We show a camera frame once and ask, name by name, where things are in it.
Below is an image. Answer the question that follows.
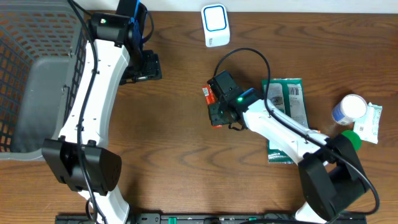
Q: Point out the white barcode scanner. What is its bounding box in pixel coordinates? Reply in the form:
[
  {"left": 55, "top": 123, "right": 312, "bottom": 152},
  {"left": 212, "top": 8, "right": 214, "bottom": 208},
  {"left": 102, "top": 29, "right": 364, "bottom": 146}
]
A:
[{"left": 201, "top": 4, "right": 231, "bottom": 48}]

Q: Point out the light green tissue packet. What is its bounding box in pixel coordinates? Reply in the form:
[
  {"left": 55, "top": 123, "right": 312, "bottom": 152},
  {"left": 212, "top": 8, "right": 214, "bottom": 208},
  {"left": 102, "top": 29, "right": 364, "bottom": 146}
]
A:
[{"left": 353, "top": 103, "right": 382, "bottom": 144}]

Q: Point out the grey plastic mesh basket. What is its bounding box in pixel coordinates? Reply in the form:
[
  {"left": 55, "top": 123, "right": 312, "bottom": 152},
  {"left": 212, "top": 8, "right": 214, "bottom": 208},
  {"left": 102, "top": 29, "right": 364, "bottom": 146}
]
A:
[{"left": 1, "top": 0, "right": 86, "bottom": 161}]

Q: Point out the white tub container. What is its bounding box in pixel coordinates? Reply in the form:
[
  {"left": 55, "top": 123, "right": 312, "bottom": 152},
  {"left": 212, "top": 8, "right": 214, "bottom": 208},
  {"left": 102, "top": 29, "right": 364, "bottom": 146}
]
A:
[{"left": 331, "top": 94, "right": 368, "bottom": 126}]

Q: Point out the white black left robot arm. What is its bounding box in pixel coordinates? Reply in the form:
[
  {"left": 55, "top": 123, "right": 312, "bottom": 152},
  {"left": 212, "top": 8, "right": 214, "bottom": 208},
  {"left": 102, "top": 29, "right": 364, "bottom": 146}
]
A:
[{"left": 42, "top": 9, "right": 162, "bottom": 223}]

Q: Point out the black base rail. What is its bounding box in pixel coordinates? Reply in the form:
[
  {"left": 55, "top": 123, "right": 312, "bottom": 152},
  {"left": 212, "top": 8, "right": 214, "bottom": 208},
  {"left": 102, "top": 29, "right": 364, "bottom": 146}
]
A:
[{"left": 54, "top": 213, "right": 367, "bottom": 224}]

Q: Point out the red stick sachet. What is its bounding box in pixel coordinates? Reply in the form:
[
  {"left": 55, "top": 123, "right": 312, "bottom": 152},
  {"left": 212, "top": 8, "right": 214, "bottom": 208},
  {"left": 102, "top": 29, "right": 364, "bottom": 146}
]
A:
[{"left": 202, "top": 85, "right": 217, "bottom": 117}]

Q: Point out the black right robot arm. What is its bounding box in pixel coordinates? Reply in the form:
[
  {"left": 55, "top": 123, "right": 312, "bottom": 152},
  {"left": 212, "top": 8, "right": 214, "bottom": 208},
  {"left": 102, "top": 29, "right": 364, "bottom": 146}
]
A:
[{"left": 202, "top": 86, "right": 373, "bottom": 223}]

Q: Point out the tall green white packet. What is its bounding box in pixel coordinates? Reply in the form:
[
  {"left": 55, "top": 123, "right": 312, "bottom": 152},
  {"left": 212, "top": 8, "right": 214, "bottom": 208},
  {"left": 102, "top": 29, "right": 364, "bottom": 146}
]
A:
[{"left": 267, "top": 78, "right": 308, "bottom": 164}]

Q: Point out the green lid jar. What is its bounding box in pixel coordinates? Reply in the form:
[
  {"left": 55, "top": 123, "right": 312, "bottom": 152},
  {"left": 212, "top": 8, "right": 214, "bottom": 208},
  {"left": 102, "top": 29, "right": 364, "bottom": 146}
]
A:
[{"left": 341, "top": 130, "right": 362, "bottom": 151}]

